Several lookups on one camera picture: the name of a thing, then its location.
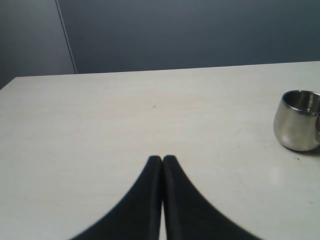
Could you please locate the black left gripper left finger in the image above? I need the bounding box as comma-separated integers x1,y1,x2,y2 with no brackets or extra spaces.
73,155,163,240

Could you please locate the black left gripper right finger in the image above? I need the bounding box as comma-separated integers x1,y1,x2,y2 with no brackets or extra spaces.
162,155,259,240

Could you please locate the small steel cup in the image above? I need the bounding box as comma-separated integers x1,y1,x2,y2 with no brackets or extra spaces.
273,90,320,152

